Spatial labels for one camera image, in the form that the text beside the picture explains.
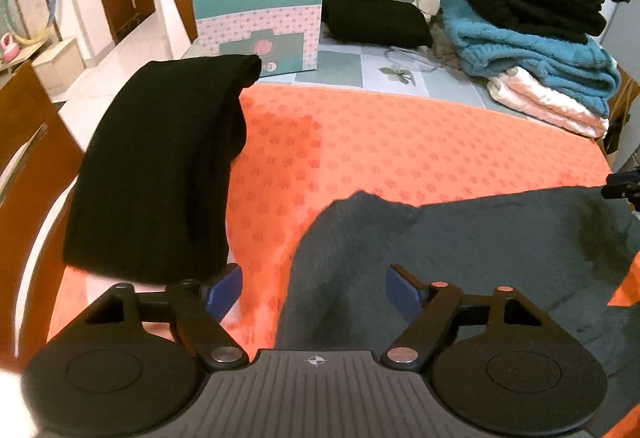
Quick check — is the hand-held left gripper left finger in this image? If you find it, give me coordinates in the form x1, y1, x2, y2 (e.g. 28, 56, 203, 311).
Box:
82, 263, 250, 370

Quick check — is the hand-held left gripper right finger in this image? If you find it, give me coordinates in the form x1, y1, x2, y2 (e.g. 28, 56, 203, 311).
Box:
381, 264, 546, 372

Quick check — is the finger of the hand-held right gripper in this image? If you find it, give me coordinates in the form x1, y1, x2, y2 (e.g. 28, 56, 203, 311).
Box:
601, 169, 640, 207

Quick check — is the dark grey garment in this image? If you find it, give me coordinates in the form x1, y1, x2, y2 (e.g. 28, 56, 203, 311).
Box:
272, 185, 640, 438

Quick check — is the pink white folded garment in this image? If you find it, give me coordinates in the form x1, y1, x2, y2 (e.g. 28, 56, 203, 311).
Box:
487, 66, 610, 139

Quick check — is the orange patterned mat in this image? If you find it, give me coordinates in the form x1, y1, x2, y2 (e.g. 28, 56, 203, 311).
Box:
47, 82, 640, 438

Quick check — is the blue knit sweater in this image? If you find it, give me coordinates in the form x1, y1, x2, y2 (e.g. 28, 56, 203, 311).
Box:
440, 0, 622, 116

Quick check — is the grey-green flower tablecloth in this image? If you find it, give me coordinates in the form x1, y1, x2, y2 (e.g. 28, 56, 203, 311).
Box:
180, 25, 601, 143

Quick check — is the wooden chair with slats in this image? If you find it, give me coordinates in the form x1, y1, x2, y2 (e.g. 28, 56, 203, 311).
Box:
0, 60, 86, 369

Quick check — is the teal pink cardboard box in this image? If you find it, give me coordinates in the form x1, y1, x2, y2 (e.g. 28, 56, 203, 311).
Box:
190, 0, 325, 78

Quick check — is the black folded cloth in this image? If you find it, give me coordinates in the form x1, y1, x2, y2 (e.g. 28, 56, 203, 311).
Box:
322, 0, 435, 49

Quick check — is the beige storage box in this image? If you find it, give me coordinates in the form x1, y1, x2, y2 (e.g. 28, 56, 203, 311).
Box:
31, 38, 85, 86

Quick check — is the wooden chair backrest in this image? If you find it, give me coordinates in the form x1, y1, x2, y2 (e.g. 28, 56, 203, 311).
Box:
166, 0, 199, 44

